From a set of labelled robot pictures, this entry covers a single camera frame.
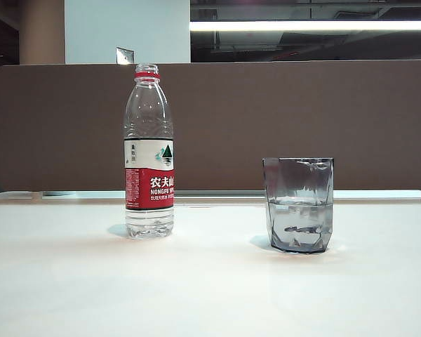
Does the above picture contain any silver wall plate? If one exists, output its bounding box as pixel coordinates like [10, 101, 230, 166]
[115, 46, 135, 65]

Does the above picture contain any white ceiling light strip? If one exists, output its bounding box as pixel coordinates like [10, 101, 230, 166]
[189, 20, 421, 32]

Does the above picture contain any clear red-label water bottle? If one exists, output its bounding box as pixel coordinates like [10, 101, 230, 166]
[123, 62, 176, 241]

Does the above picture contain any brown building column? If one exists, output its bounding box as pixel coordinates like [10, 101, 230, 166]
[19, 0, 66, 65]

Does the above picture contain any grey faceted glass cup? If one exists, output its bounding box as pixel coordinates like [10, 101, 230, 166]
[261, 157, 335, 254]

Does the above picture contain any brown desk partition panel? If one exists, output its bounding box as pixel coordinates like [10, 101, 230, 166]
[0, 62, 421, 192]

